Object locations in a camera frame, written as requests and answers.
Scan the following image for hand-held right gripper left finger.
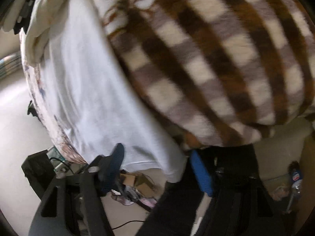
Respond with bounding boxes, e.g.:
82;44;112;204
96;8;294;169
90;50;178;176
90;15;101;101
28;143;126;236

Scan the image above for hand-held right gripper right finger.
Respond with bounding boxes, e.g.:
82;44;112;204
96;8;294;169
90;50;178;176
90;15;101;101
189;145;296;236

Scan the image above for white t-shirt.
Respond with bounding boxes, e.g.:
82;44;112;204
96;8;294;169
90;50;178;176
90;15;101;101
30;0;188;184

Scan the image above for cardboard scraps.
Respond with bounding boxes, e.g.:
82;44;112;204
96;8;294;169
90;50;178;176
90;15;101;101
119;172;154;197

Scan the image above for black box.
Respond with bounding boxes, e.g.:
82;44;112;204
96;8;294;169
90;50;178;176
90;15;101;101
21;149;65;195

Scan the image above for plastic bottle with blue label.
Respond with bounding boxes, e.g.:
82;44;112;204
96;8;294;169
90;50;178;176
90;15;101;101
285;161;304;214

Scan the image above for floral blanket with checkered border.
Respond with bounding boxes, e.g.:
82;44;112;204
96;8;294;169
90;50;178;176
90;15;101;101
20;0;315;165

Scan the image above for plaid blue curtain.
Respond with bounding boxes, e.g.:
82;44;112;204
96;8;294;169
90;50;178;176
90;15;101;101
0;53;23;79

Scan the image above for thin black floor cable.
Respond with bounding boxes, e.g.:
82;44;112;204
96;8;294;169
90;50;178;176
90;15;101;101
110;220;148;230

